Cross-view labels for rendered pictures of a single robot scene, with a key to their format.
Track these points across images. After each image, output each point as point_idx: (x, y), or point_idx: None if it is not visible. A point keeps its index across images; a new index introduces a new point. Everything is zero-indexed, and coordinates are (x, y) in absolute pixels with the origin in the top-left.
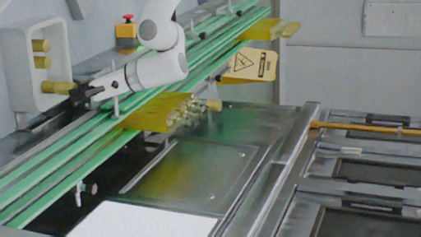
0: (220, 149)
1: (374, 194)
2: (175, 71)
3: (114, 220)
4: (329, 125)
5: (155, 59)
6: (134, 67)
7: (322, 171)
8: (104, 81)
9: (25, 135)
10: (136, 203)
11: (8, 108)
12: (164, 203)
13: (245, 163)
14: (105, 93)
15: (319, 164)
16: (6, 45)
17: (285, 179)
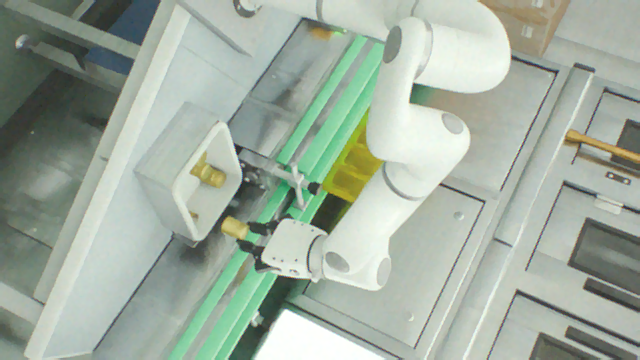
0: (434, 196)
1: (609, 328)
2: (372, 289)
3: (295, 355)
4: (592, 144)
5: None
6: (319, 262)
7: (558, 250)
8: (280, 265)
9: (186, 257)
10: (321, 323)
11: (160, 226)
12: (354, 328)
13: (461, 239)
14: (283, 273)
15: (558, 233)
16: (146, 186)
17: (506, 275)
